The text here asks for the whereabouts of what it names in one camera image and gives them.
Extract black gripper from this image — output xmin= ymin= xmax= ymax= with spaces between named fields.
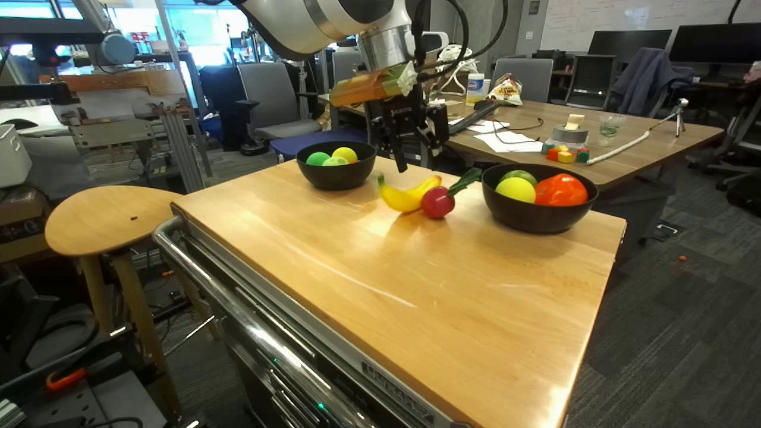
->
xmin=363 ymin=89 xmax=450 ymax=173

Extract yellow plastic banana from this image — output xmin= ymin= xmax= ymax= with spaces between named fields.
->
xmin=379 ymin=175 xmax=443 ymax=214

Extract red radish with green leaves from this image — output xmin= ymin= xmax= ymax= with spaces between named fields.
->
xmin=420 ymin=168 xmax=483 ymax=219

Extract light green dimpled ball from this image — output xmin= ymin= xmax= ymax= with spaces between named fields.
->
xmin=334 ymin=144 xmax=359 ymax=164

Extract yellow green plastic lemon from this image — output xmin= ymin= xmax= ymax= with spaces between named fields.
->
xmin=494 ymin=175 xmax=536 ymax=205

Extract dark green smooth ball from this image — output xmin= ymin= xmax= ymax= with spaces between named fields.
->
xmin=306 ymin=153 xmax=331 ymax=166

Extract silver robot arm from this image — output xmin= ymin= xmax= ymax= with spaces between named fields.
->
xmin=231 ymin=0 xmax=450 ymax=170

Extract black bowl near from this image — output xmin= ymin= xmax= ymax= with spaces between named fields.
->
xmin=298 ymin=142 xmax=375 ymax=189

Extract black bowl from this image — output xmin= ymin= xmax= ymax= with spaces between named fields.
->
xmin=481 ymin=164 xmax=599 ymax=235
xmin=298 ymin=142 xmax=375 ymax=189

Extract green plastic lime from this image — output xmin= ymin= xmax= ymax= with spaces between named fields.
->
xmin=502 ymin=168 xmax=537 ymax=186

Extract black bowl far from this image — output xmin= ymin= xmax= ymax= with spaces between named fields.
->
xmin=481 ymin=164 xmax=599 ymax=235

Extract coloured toy blocks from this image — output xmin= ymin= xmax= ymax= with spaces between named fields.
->
xmin=543 ymin=144 xmax=590 ymax=164

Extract grey office chair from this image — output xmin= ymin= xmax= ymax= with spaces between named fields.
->
xmin=235 ymin=62 xmax=318 ymax=154

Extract orange red plastic pepper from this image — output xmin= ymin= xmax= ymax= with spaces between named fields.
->
xmin=536 ymin=173 xmax=590 ymax=207

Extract wooden top tool cart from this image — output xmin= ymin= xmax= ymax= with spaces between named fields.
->
xmin=174 ymin=162 xmax=625 ymax=428

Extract wooden desk back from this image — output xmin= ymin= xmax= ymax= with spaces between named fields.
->
xmin=450 ymin=100 xmax=722 ymax=188

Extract black monitor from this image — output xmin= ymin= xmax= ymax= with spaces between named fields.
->
xmin=587 ymin=31 xmax=670 ymax=57

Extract round wooden stool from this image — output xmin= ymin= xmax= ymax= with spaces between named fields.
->
xmin=45 ymin=186 xmax=181 ymax=416

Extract metal cart handle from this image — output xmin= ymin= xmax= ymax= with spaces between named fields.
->
xmin=155 ymin=219 xmax=375 ymax=428

